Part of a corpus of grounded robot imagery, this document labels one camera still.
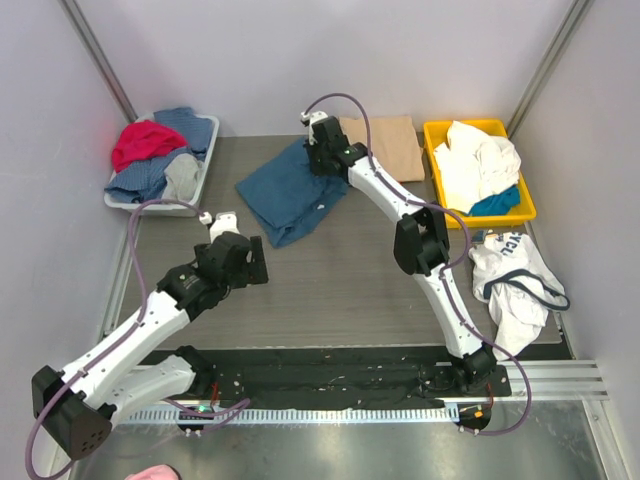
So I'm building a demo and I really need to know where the grey plastic bin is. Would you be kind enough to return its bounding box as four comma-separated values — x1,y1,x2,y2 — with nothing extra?
103,113,221,217

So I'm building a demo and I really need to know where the left aluminium frame post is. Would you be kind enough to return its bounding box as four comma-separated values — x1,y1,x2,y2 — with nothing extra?
58,0,138,122

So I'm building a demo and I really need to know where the slotted cable duct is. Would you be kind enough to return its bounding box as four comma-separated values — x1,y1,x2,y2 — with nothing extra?
123,404,459,427

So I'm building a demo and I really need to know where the pink object at bottom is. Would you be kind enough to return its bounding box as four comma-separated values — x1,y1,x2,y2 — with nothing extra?
125,464,181,480

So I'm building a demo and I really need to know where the right aluminium frame post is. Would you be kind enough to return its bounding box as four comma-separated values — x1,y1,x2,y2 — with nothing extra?
506,0,595,139

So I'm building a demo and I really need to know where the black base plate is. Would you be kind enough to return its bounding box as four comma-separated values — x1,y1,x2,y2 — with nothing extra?
134,344,514,409

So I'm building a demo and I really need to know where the white t-shirt in tray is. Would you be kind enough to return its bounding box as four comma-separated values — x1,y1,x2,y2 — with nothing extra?
434,121,521,214

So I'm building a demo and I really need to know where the teal garment in tray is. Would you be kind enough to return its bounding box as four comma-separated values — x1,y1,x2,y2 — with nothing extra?
469,185,521,217

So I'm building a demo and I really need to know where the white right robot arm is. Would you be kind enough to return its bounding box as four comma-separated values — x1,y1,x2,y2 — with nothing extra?
301,111,497,395

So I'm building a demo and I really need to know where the blue checked shirt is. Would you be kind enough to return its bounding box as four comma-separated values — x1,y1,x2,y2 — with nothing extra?
104,105,214,205

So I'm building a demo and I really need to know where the dark blue t-shirt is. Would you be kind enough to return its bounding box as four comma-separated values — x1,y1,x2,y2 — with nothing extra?
236,138,348,248

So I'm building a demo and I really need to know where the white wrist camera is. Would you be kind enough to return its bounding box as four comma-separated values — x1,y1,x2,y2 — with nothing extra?
300,111,328,145
198,211,239,243

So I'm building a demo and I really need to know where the grey garment in bin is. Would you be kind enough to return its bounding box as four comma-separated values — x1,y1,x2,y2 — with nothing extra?
161,153,201,202

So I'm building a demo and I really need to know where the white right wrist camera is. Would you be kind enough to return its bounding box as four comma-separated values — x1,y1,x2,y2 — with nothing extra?
300,111,328,145

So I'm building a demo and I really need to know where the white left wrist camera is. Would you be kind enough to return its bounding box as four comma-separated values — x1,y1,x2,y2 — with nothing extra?
198,211,239,243

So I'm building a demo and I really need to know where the yellow plastic tray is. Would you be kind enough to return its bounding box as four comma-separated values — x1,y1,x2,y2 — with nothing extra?
424,118,536,228

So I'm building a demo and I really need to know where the aluminium rail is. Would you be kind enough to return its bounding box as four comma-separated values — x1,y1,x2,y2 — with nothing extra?
503,360,609,401

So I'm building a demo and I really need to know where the folded beige t-shirt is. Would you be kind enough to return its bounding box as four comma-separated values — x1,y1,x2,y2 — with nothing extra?
369,116,425,183

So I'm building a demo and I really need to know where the pink red garment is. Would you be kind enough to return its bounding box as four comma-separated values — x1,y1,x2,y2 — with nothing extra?
111,120,188,173

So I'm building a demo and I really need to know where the white printed t-shirt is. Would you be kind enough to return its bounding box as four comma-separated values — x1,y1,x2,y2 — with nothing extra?
468,232,571,361

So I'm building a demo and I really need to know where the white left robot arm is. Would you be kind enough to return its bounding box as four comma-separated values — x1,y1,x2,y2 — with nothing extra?
31,231,268,461

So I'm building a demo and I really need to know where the aluminium frame post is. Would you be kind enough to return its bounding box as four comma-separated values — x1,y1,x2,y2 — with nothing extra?
506,0,595,139
58,0,138,122

